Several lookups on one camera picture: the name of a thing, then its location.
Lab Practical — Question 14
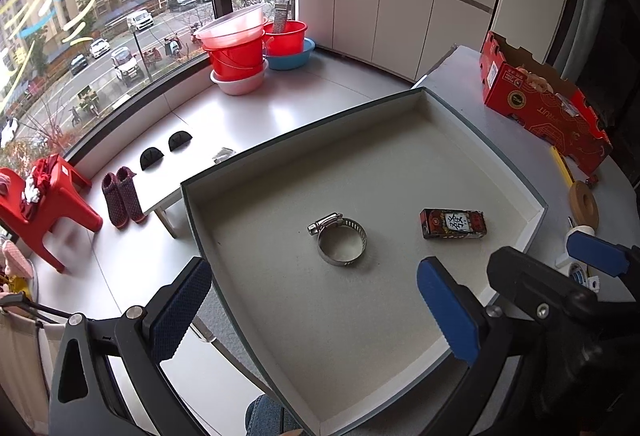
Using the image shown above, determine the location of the red plastic stool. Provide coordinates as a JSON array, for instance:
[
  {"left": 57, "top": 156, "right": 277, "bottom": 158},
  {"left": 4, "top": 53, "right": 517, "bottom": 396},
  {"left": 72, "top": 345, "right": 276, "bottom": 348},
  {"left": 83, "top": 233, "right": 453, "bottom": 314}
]
[{"left": 0, "top": 155, "right": 104, "bottom": 273}]

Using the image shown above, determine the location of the yellow toy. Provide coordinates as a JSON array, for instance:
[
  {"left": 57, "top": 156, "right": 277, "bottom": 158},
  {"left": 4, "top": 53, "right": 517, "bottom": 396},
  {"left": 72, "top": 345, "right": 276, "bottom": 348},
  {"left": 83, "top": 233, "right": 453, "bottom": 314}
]
[{"left": 5, "top": 273, "right": 33, "bottom": 302}]

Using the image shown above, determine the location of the pink plush slipper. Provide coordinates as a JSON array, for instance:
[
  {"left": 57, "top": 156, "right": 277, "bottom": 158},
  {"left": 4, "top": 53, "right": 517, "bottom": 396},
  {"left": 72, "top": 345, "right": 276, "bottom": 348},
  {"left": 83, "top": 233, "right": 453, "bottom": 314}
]
[{"left": 0, "top": 239, "right": 36, "bottom": 279}]

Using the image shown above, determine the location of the red plastic basin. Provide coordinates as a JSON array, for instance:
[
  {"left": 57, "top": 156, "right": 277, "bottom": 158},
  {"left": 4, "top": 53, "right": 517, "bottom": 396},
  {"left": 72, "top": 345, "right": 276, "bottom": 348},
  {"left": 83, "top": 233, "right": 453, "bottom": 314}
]
[{"left": 262, "top": 20, "right": 308, "bottom": 58}]

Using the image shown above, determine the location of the low white table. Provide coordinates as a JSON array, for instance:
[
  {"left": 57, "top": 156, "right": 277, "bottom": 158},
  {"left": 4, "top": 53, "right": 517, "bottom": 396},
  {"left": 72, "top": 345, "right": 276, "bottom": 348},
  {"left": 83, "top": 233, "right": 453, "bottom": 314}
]
[{"left": 137, "top": 136, "right": 256, "bottom": 239}]

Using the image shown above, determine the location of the red plastic bucket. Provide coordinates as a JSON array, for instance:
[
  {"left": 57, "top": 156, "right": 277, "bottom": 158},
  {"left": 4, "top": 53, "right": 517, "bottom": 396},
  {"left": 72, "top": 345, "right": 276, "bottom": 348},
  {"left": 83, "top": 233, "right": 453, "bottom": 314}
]
[{"left": 201, "top": 36, "right": 266, "bottom": 82}]

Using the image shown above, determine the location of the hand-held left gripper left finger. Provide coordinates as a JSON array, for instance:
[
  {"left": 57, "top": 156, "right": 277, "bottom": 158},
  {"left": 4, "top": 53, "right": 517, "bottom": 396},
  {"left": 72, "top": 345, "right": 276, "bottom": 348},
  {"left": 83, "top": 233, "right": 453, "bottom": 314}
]
[{"left": 47, "top": 257, "right": 213, "bottom": 436}]

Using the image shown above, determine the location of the white cabinet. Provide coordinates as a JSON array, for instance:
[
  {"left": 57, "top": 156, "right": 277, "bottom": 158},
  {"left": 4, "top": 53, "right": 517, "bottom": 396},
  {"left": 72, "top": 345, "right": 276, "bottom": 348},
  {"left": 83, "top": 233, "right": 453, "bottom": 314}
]
[{"left": 295, "top": 0, "right": 506, "bottom": 84}]

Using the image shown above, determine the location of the red cardboard box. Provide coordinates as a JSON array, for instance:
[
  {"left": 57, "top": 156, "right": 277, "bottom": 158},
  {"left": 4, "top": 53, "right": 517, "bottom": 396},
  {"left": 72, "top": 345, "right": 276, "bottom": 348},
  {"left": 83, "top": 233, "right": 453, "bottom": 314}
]
[{"left": 478, "top": 30, "right": 614, "bottom": 177}]

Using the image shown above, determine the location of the maroon knitted slipper boot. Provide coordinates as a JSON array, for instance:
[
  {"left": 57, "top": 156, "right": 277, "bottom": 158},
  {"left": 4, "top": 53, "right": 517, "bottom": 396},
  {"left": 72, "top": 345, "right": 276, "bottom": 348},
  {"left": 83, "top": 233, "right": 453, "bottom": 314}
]
[
  {"left": 101, "top": 172, "right": 128, "bottom": 230},
  {"left": 116, "top": 166, "right": 147, "bottom": 223}
]

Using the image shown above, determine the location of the person's leg in jeans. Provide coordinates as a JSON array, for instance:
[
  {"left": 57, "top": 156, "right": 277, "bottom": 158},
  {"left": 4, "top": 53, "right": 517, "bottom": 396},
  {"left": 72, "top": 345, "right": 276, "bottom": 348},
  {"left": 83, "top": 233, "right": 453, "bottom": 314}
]
[{"left": 244, "top": 407, "right": 303, "bottom": 436}]

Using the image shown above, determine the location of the yellow utility knife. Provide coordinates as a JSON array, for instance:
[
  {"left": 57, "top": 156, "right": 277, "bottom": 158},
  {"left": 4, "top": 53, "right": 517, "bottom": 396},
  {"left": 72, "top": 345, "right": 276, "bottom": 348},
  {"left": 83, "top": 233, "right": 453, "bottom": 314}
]
[{"left": 550, "top": 145, "right": 576, "bottom": 187}]

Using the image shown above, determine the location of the small red black box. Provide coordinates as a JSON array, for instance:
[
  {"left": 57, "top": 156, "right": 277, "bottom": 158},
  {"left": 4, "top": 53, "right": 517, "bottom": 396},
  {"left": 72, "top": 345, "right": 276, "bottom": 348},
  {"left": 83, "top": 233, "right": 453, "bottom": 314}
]
[{"left": 419, "top": 208, "right": 488, "bottom": 240}]

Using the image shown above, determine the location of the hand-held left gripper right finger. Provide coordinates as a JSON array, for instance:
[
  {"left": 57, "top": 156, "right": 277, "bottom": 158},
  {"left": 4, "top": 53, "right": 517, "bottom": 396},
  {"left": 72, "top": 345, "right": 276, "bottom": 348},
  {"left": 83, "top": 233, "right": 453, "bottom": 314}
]
[{"left": 416, "top": 256, "right": 538, "bottom": 436}]

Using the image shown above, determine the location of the shallow grey tray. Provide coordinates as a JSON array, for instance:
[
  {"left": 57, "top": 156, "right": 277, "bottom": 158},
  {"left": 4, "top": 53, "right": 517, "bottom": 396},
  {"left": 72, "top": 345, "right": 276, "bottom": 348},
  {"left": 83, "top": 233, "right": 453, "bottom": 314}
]
[{"left": 180, "top": 86, "right": 549, "bottom": 436}]

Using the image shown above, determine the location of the metal hose clamp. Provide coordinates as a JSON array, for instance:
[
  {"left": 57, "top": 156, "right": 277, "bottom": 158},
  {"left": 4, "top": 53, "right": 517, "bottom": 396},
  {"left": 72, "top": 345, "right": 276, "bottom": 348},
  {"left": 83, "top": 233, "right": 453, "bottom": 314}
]
[{"left": 307, "top": 212, "right": 368, "bottom": 268}]

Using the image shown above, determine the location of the blue plastic basin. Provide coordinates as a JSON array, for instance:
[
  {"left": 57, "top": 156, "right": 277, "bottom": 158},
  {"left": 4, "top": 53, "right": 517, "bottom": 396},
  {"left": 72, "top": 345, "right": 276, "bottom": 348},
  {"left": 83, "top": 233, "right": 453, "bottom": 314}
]
[{"left": 267, "top": 38, "right": 316, "bottom": 71}]

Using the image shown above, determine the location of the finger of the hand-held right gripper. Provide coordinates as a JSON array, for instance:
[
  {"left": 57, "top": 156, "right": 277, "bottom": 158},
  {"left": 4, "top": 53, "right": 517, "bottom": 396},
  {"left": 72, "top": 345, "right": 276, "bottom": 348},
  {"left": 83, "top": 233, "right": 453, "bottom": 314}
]
[
  {"left": 566, "top": 233, "right": 640, "bottom": 279},
  {"left": 486, "top": 246, "right": 598, "bottom": 324}
]

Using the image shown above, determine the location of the white plastic basin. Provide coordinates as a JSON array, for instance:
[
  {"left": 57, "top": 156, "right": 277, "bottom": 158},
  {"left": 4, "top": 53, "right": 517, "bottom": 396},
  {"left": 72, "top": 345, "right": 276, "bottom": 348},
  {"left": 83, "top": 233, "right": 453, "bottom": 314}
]
[{"left": 210, "top": 59, "right": 270, "bottom": 96}]

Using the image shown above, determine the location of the brown ring disc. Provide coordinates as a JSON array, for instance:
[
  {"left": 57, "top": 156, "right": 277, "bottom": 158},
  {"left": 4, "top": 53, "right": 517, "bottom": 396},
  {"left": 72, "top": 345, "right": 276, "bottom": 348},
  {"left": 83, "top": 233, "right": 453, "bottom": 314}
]
[{"left": 569, "top": 180, "right": 600, "bottom": 229}]

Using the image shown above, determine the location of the red white cloth bundle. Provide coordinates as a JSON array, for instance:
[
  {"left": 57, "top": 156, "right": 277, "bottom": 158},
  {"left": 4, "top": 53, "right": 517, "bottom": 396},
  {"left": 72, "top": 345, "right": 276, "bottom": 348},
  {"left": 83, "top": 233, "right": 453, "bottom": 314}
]
[{"left": 20, "top": 155, "right": 61, "bottom": 219}]

